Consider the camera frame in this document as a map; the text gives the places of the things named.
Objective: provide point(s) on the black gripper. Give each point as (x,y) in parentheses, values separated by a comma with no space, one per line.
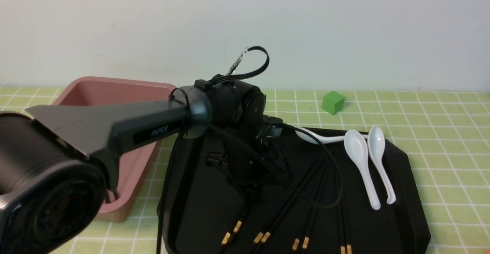
(251,157)

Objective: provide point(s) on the black chopstick gold tip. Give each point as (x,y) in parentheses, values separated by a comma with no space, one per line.
(316,215)
(292,205)
(346,247)
(340,223)
(229,238)
(249,201)
(265,232)
(296,245)

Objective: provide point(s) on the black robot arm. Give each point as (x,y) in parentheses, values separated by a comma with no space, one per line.
(59,162)

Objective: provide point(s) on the white spoon at tray edge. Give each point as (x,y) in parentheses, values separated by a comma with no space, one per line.
(316,139)

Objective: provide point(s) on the black plastic tray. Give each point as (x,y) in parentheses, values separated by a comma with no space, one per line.
(200,207)

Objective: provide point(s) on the green block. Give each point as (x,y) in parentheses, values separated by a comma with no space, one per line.
(333,102)

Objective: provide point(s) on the white spoon right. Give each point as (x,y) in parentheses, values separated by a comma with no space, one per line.
(376,144)

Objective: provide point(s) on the green checkered tablecloth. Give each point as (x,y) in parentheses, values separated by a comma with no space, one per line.
(445,134)

